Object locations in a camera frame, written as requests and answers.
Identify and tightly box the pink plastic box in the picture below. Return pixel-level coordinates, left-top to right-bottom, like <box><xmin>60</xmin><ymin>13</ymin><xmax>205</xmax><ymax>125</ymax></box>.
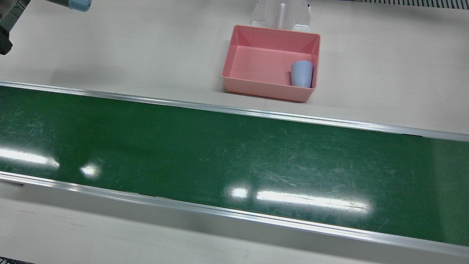
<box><xmin>222</xmin><ymin>25</ymin><xmax>321</xmax><ymax>103</ymax></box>

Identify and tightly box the light blue plastic cup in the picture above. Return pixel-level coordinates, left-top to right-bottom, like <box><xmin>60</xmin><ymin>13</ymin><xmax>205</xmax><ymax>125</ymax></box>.
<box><xmin>290</xmin><ymin>60</ymin><xmax>314</xmax><ymax>88</ymax></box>

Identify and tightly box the green conveyor belt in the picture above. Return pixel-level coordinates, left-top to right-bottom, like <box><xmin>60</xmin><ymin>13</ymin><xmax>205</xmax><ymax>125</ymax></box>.
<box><xmin>0</xmin><ymin>81</ymin><xmax>469</xmax><ymax>257</ymax></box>

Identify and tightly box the white stand base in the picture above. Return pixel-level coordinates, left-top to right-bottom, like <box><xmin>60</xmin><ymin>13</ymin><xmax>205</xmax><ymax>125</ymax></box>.
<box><xmin>251</xmin><ymin>0</ymin><xmax>312</xmax><ymax>32</ymax></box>

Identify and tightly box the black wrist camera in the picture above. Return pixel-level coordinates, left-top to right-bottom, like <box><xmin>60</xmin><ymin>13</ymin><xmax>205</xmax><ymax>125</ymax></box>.
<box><xmin>0</xmin><ymin>27</ymin><xmax>13</xmax><ymax>55</ymax></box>

